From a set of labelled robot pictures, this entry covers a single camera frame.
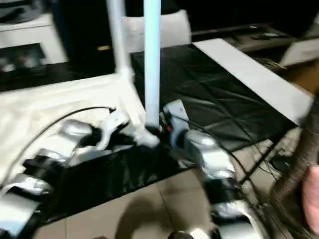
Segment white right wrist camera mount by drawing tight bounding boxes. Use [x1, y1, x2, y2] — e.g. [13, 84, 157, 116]
[163, 99, 189, 145]

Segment white cabinet with glass doors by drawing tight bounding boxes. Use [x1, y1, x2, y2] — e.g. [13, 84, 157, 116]
[0, 12, 69, 73]

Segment white cardboard box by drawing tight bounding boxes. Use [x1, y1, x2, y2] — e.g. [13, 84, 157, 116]
[280, 23, 319, 67]

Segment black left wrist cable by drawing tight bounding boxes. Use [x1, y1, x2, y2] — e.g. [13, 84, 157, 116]
[0, 106, 117, 185]

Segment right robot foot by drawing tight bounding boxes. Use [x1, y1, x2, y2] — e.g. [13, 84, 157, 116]
[169, 230, 190, 239]

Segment tangled floor cables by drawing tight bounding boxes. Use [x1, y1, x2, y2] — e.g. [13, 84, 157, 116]
[234, 139, 300, 182]

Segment pink rounded object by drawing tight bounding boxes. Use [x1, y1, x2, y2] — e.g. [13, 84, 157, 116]
[301, 166, 319, 232]

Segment white plastic table top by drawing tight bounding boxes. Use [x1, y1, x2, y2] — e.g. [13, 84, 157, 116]
[0, 71, 161, 190]

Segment olive mottled bag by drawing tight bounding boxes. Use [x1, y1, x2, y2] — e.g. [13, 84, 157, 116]
[270, 99, 319, 239]

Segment white plastic chair shell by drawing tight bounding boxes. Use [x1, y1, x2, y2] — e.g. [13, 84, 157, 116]
[123, 9, 191, 53]

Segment white plastic table leg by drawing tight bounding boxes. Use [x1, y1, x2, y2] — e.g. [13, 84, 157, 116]
[143, 0, 162, 132]
[107, 0, 135, 79]

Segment black stand leg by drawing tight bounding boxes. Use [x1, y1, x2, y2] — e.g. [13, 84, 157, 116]
[239, 141, 284, 186]

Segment black flat monitor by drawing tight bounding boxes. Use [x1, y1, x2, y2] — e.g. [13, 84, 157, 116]
[191, 23, 275, 35]

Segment white side table board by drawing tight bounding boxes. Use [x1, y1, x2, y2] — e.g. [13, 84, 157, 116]
[193, 38, 315, 126]

